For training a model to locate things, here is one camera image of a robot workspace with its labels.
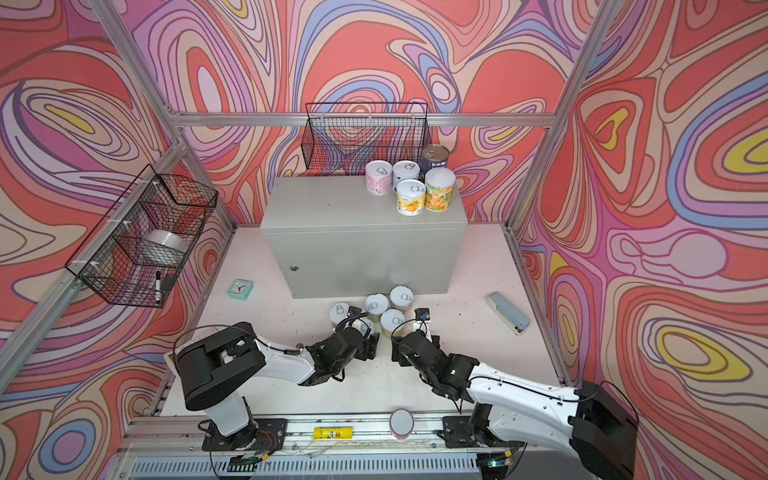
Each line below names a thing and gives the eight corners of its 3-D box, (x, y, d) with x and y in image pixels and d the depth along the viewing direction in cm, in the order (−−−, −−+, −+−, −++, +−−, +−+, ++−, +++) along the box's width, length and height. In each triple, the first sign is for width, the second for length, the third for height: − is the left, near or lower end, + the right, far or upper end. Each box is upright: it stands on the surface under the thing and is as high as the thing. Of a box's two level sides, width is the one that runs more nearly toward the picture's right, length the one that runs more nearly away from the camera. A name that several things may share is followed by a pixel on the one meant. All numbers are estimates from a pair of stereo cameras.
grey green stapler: (518, 336, 92) (524, 328, 88) (484, 303, 100) (488, 295, 96) (526, 329, 94) (533, 321, 90) (492, 297, 101) (497, 289, 97)
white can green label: (360, 318, 94) (359, 312, 91) (370, 296, 99) (370, 289, 96) (381, 325, 92) (381, 319, 89) (390, 302, 98) (390, 296, 94)
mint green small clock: (227, 297, 101) (224, 293, 99) (238, 281, 105) (236, 277, 103) (245, 301, 100) (242, 297, 98) (255, 285, 104) (253, 281, 102)
